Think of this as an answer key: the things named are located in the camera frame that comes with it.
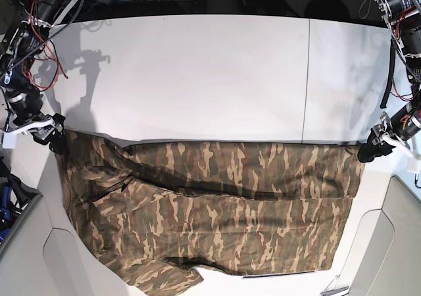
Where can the camouflage T-shirt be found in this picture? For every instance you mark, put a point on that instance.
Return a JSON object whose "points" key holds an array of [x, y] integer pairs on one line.
{"points": [[154, 213]]}

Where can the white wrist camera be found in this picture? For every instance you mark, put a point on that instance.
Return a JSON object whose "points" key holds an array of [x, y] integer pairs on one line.
{"points": [[9, 140], [414, 165]]}

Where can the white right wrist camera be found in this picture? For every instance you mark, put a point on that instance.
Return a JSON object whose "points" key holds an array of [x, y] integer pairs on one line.
{"points": [[9, 140]]}

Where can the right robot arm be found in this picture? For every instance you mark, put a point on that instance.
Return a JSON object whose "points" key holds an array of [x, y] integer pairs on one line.
{"points": [[26, 39]]}

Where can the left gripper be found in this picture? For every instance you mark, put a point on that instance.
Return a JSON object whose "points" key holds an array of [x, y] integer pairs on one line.
{"points": [[382, 139]]}

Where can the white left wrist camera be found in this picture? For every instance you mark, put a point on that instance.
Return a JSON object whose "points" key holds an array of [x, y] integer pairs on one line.
{"points": [[414, 165]]}

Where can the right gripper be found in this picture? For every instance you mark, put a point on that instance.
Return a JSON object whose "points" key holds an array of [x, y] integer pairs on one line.
{"points": [[48, 129]]}

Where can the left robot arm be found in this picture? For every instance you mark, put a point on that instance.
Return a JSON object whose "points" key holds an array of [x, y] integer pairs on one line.
{"points": [[402, 18]]}

